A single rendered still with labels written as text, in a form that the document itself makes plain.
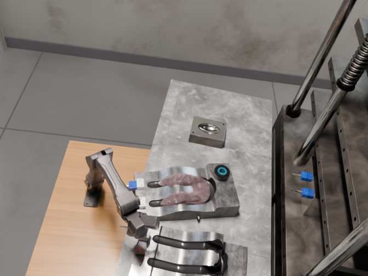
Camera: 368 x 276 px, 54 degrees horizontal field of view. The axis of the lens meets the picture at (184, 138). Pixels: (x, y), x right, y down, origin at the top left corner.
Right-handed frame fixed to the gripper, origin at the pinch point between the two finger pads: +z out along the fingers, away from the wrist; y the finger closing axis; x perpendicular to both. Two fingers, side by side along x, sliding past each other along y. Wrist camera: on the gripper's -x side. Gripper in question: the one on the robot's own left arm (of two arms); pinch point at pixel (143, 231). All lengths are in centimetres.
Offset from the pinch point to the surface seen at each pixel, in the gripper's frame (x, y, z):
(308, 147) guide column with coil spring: -68, 69, 34
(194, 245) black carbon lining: -20.2, 0.6, 12.7
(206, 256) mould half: -26.6, -4.1, 11.0
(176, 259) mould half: -13.8, -6.9, 10.8
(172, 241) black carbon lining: -10.0, 0.5, 10.9
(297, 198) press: -63, 44, 47
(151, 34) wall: 76, 216, 67
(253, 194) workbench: -40, 39, 37
